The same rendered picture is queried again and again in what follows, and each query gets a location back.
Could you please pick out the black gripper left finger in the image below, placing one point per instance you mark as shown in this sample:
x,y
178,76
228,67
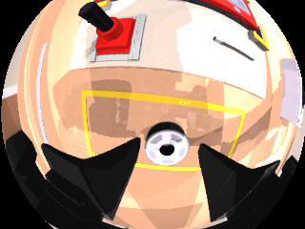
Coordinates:
x,y
104,177

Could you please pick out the yellow rectangular outline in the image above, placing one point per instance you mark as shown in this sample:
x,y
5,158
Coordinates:
x,y
159,99

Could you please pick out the small black wheel with white hub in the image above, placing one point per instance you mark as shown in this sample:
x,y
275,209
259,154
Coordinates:
x,y
166,132

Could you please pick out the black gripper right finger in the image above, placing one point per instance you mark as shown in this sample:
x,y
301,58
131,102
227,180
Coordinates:
x,y
227,182

